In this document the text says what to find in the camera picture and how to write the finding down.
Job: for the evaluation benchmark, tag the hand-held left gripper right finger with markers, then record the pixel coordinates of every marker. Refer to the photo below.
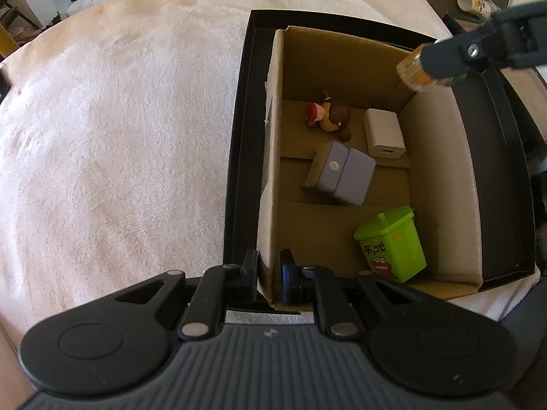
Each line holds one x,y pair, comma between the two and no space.
288,273

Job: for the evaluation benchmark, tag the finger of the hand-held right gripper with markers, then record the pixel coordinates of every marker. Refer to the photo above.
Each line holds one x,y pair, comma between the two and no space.
457,57

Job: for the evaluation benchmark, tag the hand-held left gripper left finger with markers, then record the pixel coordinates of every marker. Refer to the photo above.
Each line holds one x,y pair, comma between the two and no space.
252,271

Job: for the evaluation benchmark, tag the small colourful toy figurine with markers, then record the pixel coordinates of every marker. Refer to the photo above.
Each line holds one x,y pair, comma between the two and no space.
412,70

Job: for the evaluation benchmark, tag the white charger plug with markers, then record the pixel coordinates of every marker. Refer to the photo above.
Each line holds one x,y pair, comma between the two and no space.
384,133

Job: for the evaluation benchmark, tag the shallow black tray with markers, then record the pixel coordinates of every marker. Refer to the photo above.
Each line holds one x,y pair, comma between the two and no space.
491,158

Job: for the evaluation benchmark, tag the green mini trash bin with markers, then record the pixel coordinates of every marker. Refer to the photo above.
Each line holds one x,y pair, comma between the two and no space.
391,243

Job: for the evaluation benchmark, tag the lavender charger plug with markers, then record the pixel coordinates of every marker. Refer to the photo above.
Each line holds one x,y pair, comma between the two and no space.
342,173

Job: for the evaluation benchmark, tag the brown cardboard box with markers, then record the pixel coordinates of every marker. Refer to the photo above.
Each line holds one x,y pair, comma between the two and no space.
436,179

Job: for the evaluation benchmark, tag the brown-haired doll figurine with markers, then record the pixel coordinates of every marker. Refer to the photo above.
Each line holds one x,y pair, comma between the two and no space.
331,115

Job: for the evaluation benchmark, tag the yellow paper cup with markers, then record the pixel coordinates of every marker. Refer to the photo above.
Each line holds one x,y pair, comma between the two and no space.
475,4

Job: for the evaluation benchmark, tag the black tray with brown inside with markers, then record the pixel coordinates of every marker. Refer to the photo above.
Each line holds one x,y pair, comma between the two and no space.
532,98

